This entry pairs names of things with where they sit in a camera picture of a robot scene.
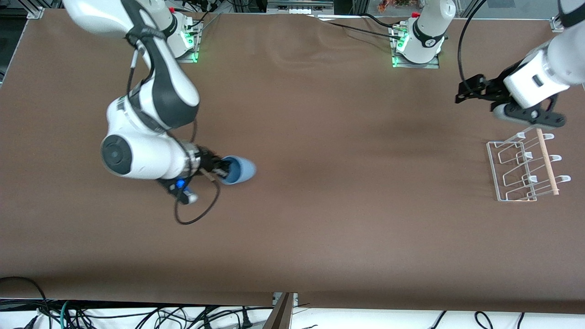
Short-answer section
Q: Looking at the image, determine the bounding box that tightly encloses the blue plastic cup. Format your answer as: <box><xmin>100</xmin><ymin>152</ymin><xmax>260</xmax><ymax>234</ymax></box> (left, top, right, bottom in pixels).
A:
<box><xmin>221</xmin><ymin>155</ymin><xmax>257</xmax><ymax>185</ymax></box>

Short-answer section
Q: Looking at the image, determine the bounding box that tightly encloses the brown table cover sheet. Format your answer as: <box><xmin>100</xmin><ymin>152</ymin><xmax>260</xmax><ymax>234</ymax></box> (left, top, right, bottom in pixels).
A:
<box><xmin>0</xmin><ymin>9</ymin><xmax>585</xmax><ymax>316</ymax></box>

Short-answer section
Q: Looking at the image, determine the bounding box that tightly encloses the brown wooden table beam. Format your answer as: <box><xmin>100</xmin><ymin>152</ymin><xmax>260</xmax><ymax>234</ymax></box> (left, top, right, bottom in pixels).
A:
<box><xmin>261</xmin><ymin>292</ymin><xmax>296</xmax><ymax>329</ymax></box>

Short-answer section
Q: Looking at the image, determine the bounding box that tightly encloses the white power strip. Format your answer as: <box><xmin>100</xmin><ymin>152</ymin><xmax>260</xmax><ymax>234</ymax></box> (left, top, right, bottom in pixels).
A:
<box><xmin>267</xmin><ymin>0</ymin><xmax>334</xmax><ymax>15</ymax></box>

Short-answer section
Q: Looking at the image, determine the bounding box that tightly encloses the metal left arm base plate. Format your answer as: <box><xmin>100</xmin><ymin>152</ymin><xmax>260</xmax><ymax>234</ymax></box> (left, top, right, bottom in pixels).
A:
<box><xmin>390</xmin><ymin>23</ymin><xmax>441</xmax><ymax>69</ymax></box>

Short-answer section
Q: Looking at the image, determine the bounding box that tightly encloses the white wire cup rack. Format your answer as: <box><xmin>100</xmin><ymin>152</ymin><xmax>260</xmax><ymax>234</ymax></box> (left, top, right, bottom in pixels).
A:
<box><xmin>486</xmin><ymin>127</ymin><xmax>572</xmax><ymax>202</ymax></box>

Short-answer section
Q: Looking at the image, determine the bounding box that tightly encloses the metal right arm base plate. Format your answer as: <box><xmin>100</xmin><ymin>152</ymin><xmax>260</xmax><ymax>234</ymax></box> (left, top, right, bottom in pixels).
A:
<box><xmin>175</xmin><ymin>14</ymin><xmax>202</xmax><ymax>64</ymax></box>

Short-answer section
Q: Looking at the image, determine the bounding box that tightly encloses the short black base cable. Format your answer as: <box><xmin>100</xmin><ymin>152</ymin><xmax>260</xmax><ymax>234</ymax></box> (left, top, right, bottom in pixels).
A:
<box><xmin>363</xmin><ymin>12</ymin><xmax>405</xmax><ymax>29</ymax></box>

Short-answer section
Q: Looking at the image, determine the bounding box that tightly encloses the long black base cable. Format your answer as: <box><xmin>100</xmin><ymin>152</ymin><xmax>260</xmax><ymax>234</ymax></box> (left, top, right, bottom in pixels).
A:
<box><xmin>315</xmin><ymin>16</ymin><xmax>396</xmax><ymax>38</ymax></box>

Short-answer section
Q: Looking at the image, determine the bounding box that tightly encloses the thick black floor cable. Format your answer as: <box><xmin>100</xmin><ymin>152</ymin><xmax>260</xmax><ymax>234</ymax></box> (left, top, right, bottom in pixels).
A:
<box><xmin>0</xmin><ymin>276</ymin><xmax>51</xmax><ymax>329</ymax></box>

